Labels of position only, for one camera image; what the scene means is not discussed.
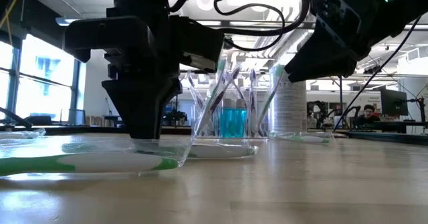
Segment clear acrylic organizer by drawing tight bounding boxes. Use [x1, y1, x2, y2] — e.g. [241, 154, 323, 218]
[191, 102, 271, 140]

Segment large window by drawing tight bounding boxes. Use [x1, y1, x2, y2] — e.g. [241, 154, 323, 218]
[0, 33, 84, 124]

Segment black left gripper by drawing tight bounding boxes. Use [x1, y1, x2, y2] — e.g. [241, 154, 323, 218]
[64, 15, 183, 140]

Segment white wipes canister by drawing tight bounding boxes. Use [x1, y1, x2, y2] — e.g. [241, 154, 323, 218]
[270, 66, 308, 134]

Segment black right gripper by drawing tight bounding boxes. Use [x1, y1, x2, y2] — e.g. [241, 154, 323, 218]
[284, 0, 381, 83]

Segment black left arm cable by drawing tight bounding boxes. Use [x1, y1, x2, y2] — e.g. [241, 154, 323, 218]
[213, 1, 286, 53]

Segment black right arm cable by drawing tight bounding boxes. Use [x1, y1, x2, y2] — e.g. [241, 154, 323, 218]
[224, 0, 311, 38]

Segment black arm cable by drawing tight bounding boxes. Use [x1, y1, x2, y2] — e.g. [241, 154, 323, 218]
[224, 0, 311, 38]
[213, 1, 286, 53]

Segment black computer monitor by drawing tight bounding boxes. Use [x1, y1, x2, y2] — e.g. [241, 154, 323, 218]
[380, 88, 409, 117]

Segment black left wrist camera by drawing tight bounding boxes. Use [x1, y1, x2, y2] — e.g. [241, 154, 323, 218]
[169, 15, 225, 74]

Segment purple toothbrush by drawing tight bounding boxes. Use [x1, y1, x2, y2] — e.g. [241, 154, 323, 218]
[249, 68, 259, 137]
[186, 70, 205, 118]
[207, 66, 241, 131]

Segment person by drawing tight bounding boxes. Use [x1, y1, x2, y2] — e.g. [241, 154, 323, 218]
[354, 104, 382, 128]

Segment blue mouthwash bottle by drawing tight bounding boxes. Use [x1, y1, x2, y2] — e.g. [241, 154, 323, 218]
[233, 98, 249, 138]
[219, 98, 235, 138]

